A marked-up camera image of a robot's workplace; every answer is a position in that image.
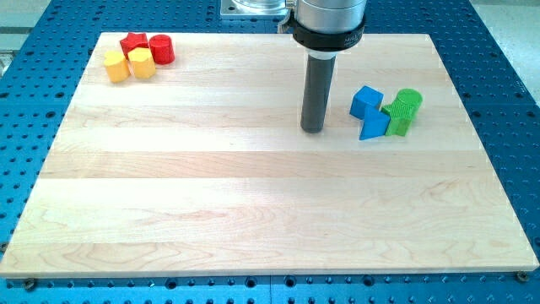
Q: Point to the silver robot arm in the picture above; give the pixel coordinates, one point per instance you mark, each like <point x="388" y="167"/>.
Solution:
<point x="325" y="25"/>

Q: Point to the red star block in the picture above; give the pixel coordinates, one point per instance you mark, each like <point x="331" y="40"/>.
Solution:
<point x="132" y="41"/>

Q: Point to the light wooden board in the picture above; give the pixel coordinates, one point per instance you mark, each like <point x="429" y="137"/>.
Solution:
<point x="203" y="169"/>

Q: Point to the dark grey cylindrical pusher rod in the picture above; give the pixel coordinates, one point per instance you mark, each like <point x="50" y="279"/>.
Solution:
<point x="318" y="79"/>

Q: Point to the blue triangle block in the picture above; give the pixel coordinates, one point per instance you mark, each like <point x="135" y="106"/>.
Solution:
<point x="375" y="124"/>

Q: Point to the blue cube block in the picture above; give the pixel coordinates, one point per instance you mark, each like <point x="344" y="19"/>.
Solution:
<point x="363" y="99"/>

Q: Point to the green cylinder block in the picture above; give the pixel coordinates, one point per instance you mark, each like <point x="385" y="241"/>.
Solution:
<point x="408" y="102"/>

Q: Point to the red cylinder block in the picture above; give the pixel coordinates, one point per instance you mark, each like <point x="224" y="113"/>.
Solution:
<point x="162" y="49"/>

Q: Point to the yellow hexagon block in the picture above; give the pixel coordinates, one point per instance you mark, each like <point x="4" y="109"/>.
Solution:
<point x="142" y="62"/>

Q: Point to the yellow heart block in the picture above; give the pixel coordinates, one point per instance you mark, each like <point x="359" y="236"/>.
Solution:
<point x="116" y="66"/>

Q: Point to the left board stop screw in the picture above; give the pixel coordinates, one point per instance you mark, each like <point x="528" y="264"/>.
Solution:
<point x="29" y="284"/>

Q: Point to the board stop screw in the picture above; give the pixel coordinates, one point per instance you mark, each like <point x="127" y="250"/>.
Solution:
<point x="522" y="276"/>
<point x="29" y="284"/>

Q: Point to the right board stop screw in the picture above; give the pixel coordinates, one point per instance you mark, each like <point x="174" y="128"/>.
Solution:
<point x="522" y="276"/>

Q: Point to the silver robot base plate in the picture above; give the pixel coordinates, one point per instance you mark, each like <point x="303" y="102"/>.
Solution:
<point x="252" y="9"/>

